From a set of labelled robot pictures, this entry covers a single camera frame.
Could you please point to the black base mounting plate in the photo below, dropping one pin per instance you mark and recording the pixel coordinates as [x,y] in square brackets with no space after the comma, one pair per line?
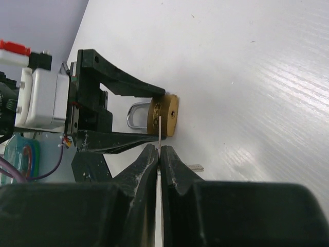
[90,168]

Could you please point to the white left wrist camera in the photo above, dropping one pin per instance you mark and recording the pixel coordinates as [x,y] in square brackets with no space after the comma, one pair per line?
[38,102]

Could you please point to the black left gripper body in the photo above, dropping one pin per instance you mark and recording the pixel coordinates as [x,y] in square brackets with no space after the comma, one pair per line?
[84,113]

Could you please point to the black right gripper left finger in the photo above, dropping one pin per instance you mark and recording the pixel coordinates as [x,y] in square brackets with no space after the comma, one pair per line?
[119,212]

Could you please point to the large brass padlock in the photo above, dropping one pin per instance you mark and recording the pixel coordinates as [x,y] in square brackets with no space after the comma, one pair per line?
[162,114]

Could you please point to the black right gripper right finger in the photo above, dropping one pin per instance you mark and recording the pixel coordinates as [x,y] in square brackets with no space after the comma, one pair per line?
[218,213]

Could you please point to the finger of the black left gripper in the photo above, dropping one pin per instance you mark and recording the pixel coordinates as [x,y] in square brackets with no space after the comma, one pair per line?
[93,70]
[110,143]

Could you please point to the silver key bunch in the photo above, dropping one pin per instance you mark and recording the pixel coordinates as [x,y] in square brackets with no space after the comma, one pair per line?
[186,146]

